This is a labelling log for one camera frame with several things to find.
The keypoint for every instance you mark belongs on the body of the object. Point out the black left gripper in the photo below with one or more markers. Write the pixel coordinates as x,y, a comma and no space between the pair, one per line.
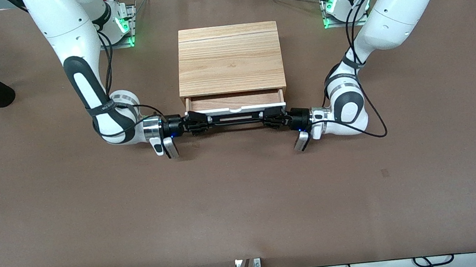
298,118

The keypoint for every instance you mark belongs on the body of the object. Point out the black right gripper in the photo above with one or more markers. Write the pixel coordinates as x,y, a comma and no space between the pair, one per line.
174,126

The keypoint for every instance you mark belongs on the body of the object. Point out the wooden drawer with white front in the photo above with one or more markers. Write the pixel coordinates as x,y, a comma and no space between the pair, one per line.
234,101

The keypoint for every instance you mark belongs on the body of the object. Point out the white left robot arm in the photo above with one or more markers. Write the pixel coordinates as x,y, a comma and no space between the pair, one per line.
403,11

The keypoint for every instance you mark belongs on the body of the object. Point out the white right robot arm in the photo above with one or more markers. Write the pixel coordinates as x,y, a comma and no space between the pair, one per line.
70,36

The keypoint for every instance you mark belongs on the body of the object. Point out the light wooden drawer cabinet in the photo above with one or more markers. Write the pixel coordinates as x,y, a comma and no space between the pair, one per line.
229,58

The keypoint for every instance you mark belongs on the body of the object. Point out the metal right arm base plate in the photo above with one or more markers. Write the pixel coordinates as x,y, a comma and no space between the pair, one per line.
124,44

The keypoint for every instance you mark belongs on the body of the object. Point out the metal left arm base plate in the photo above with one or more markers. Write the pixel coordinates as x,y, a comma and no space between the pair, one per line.
335,25

